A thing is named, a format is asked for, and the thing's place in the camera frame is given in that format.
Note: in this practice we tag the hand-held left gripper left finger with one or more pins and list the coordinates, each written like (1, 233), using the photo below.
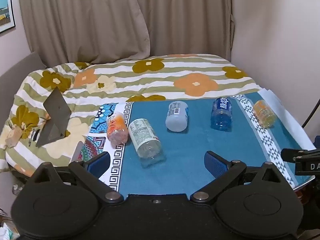
(100, 163)

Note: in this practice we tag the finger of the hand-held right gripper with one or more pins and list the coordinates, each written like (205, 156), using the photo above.
(288, 154)

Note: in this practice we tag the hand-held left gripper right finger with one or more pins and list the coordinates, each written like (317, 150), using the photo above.
(216, 165)

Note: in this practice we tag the colourful mandala patterned cloth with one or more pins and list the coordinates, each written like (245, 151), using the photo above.
(96, 140)

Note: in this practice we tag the teal mat with patterned border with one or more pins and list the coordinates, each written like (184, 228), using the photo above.
(190, 150)

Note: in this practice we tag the pink orange label plastic bottle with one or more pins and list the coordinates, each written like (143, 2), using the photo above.
(116, 128)

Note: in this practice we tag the blue plastic bottle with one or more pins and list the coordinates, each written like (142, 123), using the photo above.
(221, 115)

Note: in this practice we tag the clear bottle with white label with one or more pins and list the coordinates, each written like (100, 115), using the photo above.
(147, 140)

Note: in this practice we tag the grey laptop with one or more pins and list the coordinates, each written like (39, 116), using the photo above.
(56, 120)

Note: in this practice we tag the frosted white plastic bottle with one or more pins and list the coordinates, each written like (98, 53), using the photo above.
(177, 116)

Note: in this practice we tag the beige cork piece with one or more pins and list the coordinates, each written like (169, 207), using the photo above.
(13, 137)

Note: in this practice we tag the striped floral blanket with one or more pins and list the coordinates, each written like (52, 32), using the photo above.
(155, 80)

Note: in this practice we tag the crumpled plastic bag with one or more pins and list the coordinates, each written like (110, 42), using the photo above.
(7, 226)

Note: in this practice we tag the grey upholstered headboard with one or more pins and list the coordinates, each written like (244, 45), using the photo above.
(17, 66)

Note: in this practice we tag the beige curtain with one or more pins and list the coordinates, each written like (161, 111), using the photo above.
(185, 17)
(82, 20)

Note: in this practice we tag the framed wall picture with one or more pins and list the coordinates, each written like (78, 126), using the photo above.
(5, 10)

